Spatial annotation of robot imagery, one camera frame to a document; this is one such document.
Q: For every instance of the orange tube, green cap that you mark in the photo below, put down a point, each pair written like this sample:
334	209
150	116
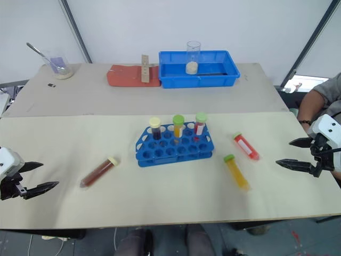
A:
237	173

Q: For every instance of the person's bare forearm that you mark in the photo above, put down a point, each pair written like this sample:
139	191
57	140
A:
310	106

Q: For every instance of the purple card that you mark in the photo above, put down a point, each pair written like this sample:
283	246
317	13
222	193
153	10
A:
57	62

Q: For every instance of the clear cylinder with powder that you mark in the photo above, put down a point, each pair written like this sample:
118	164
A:
191	68

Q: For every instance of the glass beaker with powder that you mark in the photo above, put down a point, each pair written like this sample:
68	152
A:
64	74

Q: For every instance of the red-orange mat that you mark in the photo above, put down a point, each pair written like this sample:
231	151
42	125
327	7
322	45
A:
122	77

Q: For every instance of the small black object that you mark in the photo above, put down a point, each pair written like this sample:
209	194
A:
51	85

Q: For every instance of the red tube, white label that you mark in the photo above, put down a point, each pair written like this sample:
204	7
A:
247	148

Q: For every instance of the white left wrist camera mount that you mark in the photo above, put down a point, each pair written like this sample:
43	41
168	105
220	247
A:
8	161

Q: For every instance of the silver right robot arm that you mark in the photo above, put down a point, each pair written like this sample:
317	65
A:
337	162

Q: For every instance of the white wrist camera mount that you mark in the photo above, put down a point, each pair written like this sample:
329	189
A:
8	161
327	128

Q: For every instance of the red tube, pale green cap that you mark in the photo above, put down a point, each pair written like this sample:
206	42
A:
199	128

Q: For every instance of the person's grey shirt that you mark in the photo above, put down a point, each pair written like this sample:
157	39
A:
331	92

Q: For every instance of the orange tube, white label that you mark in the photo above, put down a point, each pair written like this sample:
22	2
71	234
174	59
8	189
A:
178	130

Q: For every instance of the brown tube, cream cap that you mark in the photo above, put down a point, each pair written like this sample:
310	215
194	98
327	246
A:
96	173

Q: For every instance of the blue plastic bin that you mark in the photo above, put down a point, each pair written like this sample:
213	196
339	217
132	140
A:
197	81

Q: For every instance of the grey metal frame pole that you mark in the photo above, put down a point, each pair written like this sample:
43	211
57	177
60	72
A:
76	30
311	40

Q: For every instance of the dark purple tube, yellow cap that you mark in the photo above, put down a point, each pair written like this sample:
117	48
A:
156	133

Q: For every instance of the wooden strip with holes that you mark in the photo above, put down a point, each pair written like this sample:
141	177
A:
144	74

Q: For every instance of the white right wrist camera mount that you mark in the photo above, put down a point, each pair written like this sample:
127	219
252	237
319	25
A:
327	128

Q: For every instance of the blue test tube rack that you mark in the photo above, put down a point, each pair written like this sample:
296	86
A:
173	160

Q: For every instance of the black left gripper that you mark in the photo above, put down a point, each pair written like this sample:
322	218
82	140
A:
10	186

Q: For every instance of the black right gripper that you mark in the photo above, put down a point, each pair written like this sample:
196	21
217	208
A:
321	160

